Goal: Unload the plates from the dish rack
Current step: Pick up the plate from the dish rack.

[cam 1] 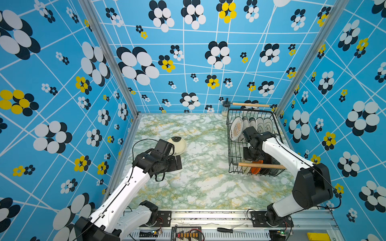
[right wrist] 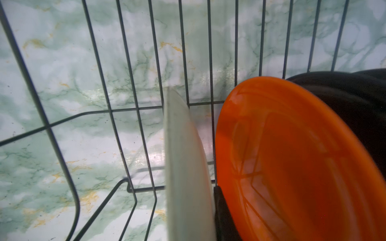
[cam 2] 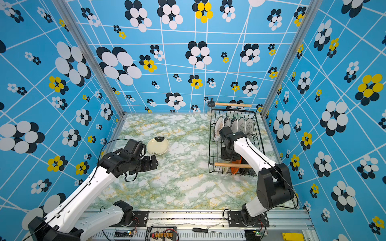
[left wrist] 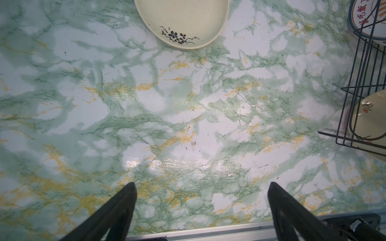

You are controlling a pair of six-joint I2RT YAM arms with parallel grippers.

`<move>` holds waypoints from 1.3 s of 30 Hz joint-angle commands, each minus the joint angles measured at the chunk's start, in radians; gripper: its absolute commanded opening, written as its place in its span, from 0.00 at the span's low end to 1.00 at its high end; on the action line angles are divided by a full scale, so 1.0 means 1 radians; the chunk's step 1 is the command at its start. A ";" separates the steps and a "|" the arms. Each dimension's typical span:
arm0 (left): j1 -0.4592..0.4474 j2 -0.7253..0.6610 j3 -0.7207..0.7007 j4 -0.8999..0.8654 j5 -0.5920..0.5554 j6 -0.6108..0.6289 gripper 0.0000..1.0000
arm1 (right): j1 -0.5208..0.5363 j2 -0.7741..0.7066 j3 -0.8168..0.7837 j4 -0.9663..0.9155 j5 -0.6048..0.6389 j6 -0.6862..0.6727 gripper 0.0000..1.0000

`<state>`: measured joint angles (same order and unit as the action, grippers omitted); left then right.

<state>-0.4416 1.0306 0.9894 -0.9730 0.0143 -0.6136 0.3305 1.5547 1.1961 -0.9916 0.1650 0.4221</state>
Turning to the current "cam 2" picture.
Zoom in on cream plate with floral print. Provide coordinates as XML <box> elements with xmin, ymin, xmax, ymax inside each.
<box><xmin>147</xmin><ymin>136</ymin><xmax>169</xmax><ymax>156</ymax></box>

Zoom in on white plate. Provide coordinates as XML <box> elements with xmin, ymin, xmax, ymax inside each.
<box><xmin>245</xmin><ymin>117</ymin><xmax>255</xmax><ymax>140</ymax></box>
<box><xmin>213</xmin><ymin>116</ymin><xmax>224</xmax><ymax>141</ymax></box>
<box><xmin>238</xmin><ymin>117</ymin><xmax>246</xmax><ymax>132</ymax></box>
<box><xmin>224</xmin><ymin>116</ymin><xmax>231</xmax><ymax>127</ymax></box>

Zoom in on cream plate with black stamp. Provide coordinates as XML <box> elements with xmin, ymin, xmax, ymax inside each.
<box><xmin>222</xmin><ymin>161</ymin><xmax>232</xmax><ymax>175</ymax></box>

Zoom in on black screwdriver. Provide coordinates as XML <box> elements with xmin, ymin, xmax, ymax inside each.
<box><xmin>192</xmin><ymin>228</ymin><xmax>221</xmax><ymax>234</ymax></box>

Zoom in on orange plate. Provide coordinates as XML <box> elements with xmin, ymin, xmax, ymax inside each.
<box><xmin>231</xmin><ymin>157</ymin><xmax>242</xmax><ymax>175</ymax></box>

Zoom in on wooden rack handle far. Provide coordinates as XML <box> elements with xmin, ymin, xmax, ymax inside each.
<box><xmin>215</xmin><ymin>102</ymin><xmax>252</xmax><ymax>107</ymax></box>

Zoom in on yellow box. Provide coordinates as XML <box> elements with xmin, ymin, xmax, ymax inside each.
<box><xmin>282</xmin><ymin>233</ymin><xmax>305</xmax><ymax>241</ymax></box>

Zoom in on black terminal board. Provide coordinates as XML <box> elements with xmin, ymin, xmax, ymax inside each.
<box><xmin>145</xmin><ymin>226</ymin><xmax>180</xmax><ymax>241</ymax></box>

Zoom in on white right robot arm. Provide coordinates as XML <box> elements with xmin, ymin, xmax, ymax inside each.
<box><xmin>219</xmin><ymin>127</ymin><xmax>295</xmax><ymax>227</ymax></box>

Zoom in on black wire dish rack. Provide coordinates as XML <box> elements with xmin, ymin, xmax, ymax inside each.
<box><xmin>208</xmin><ymin>108</ymin><xmax>272</xmax><ymax>176</ymax></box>

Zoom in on glass jar with black lid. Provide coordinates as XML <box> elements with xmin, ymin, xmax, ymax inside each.
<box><xmin>207</xmin><ymin>98</ymin><xmax>216</xmax><ymax>116</ymax></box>

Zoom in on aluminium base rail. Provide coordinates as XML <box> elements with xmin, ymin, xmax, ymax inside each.
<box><xmin>86</xmin><ymin>209</ymin><xmax>319</xmax><ymax>241</ymax></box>

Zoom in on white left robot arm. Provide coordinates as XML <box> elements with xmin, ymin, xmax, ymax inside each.
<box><xmin>28</xmin><ymin>139</ymin><xmax>158</xmax><ymax>241</ymax></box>

